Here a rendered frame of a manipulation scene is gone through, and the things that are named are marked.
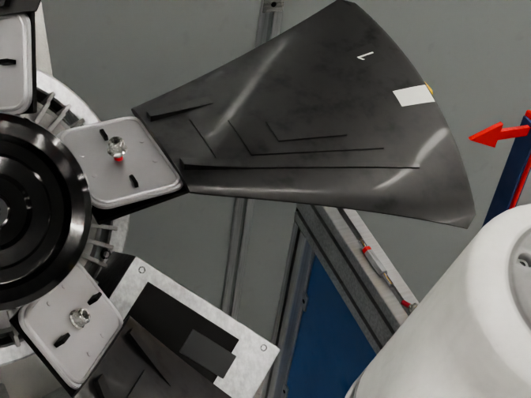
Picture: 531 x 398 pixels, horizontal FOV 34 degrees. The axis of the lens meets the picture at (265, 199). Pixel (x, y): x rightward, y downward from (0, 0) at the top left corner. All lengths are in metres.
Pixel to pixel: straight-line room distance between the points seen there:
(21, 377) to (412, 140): 0.41
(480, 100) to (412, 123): 1.12
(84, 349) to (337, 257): 0.56
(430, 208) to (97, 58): 0.84
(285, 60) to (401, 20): 0.89
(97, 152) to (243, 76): 0.14
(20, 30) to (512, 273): 0.38
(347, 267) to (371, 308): 0.07
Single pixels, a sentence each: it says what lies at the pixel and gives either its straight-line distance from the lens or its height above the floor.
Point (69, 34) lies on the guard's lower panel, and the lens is 1.37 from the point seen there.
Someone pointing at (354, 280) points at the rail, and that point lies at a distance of 1.09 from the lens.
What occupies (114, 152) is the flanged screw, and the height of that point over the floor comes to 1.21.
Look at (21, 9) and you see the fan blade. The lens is 0.58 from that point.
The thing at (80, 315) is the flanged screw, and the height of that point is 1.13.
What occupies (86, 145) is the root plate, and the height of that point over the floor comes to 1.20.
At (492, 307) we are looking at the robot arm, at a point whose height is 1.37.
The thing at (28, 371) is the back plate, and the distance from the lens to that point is 0.84.
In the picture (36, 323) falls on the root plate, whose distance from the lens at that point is 0.59.
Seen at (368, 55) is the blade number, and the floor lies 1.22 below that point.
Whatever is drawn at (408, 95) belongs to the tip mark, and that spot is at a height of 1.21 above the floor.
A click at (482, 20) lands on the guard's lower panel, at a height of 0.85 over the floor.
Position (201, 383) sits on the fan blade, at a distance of 0.68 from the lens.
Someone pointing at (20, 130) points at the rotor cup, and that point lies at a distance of 0.54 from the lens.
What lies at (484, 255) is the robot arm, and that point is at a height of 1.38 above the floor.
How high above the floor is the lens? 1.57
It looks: 39 degrees down
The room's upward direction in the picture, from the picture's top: 9 degrees clockwise
